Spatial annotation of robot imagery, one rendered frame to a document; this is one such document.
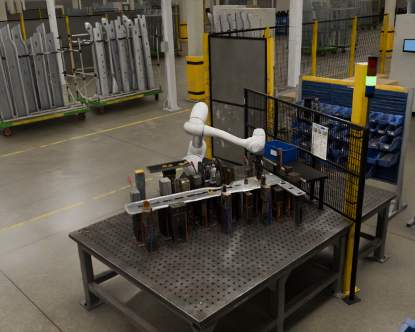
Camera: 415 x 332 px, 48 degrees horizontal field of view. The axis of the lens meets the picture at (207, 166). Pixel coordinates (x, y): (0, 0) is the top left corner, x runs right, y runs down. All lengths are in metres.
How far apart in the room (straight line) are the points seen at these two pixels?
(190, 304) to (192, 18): 9.20
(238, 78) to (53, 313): 3.85
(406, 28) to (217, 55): 4.82
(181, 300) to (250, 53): 3.97
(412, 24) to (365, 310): 7.15
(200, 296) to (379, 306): 1.80
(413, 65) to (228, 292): 8.01
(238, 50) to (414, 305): 3.81
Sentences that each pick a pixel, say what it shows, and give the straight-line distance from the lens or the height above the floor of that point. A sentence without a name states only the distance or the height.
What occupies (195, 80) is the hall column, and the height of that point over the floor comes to 0.55.
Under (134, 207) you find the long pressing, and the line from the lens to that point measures 3.66.
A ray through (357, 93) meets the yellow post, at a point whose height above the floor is 1.78.
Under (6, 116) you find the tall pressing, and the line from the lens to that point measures 10.17.
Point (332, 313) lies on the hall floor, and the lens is 4.20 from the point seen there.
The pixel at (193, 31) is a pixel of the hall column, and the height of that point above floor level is 1.70.
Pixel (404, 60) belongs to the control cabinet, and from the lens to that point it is 10.50.
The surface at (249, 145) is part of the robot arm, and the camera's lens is 3.71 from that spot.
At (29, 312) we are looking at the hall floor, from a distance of 4.49.
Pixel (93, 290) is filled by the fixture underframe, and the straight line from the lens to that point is 4.19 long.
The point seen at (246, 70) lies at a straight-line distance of 6.38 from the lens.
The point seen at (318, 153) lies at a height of 1.18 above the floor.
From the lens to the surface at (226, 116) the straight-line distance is 6.81.
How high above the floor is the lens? 2.53
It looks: 20 degrees down
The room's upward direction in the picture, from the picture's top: 2 degrees counter-clockwise
